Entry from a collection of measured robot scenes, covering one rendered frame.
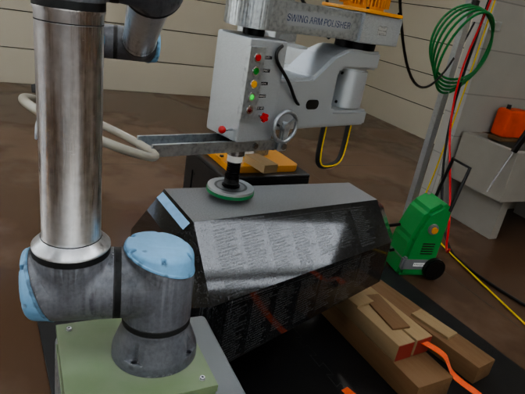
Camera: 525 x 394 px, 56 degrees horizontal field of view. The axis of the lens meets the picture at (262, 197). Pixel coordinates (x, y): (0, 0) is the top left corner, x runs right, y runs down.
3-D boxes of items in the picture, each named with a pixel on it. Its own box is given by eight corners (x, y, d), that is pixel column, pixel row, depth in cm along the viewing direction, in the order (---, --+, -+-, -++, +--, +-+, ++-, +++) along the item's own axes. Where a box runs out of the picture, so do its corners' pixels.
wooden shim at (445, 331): (410, 315, 291) (411, 313, 290) (420, 310, 297) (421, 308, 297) (447, 339, 274) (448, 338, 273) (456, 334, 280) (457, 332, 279)
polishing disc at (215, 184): (201, 179, 228) (201, 177, 228) (243, 179, 237) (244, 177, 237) (215, 198, 211) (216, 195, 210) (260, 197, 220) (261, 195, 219)
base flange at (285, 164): (198, 146, 322) (198, 139, 320) (262, 146, 347) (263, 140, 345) (229, 173, 284) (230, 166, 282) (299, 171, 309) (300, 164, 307)
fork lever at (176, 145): (262, 138, 238) (263, 129, 237) (288, 152, 226) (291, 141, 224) (131, 144, 193) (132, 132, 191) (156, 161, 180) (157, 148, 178)
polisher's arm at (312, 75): (331, 133, 273) (351, 41, 255) (363, 145, 258) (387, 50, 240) (226, 141, 225) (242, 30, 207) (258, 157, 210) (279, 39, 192)
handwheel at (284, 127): (281, 136, 222) (287, 104, 217) (296, 143, 216) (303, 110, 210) (256, 138, 213) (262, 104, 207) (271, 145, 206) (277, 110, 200)
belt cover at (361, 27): (355, 45, 261) (363, 12, 255) (394, 54, 245) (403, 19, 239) (208, 30, 199) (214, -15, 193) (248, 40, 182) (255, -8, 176)
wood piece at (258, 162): (243, 161, 296) (245, 153, 294) (257, 160, 302) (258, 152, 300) (262, 173, 282) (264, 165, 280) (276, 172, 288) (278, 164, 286)
